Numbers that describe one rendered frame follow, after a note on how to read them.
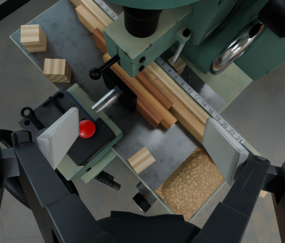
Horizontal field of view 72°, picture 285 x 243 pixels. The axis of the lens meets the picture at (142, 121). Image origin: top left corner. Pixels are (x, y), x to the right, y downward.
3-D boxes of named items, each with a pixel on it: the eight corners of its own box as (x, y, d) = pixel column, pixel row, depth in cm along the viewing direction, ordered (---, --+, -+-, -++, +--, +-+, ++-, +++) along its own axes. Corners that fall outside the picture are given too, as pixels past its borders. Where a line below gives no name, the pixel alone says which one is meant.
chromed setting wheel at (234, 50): (197, 77, 41) (224, 42, 29) (234, 42, 43) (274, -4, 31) (207, 87, 41) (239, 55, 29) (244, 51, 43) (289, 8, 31)
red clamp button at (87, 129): (73, 129, 32) (71, 128, 31) (87, 116, 32) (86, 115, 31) (85, 142, 32) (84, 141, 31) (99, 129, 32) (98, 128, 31)
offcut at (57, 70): (70, 82, 46) (64, 74, 41) (51, 82, 45) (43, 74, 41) (72, 68, 46) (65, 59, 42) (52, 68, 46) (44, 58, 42)
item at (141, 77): (96, 46, 48) (91, 31, 42) (101, 42, 48) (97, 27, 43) (163, 114, 45) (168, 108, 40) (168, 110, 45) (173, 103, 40)
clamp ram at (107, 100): (85, 102, 44) (74, 87, 35) (110, 81, 46) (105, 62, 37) (112, 131, 43) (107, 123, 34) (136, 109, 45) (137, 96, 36)
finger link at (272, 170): (260, 176, 12) (307, 179, 12) (226, 139, 17) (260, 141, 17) (253, 195, 12) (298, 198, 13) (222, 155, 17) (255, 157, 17)
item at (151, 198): (135, 186, 76) (135, 188, 68) (157, 163, 78) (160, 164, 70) (150, 202, 75) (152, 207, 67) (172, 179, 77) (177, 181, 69)
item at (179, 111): (79, 20, 49) (74, 8, 45) (85, 16, 49) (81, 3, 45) (251, 194, 43) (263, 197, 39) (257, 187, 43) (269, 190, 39)
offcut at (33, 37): (47, 35, 48) (38, 24, 44) (47, 51, 47) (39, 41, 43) (30, 36, 47) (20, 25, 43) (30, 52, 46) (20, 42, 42)
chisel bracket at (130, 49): (107, 58, 38) (101, 29, 30) (158, 17, 41) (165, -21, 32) (133, 84, 37) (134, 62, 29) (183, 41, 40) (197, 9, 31)
